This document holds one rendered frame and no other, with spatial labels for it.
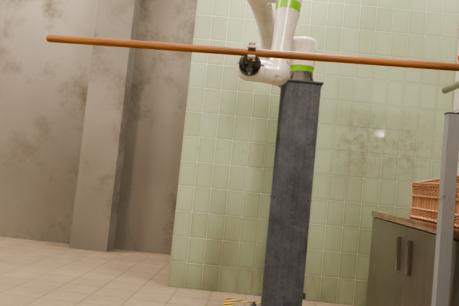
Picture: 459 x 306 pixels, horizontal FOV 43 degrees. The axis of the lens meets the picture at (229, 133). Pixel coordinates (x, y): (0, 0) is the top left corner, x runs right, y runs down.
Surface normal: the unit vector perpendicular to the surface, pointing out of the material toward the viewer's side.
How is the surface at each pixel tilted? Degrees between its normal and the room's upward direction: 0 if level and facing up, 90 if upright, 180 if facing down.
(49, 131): 90
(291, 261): 90
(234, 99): 90
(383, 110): 90
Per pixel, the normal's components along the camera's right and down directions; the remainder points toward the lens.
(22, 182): -0.05, -0.08
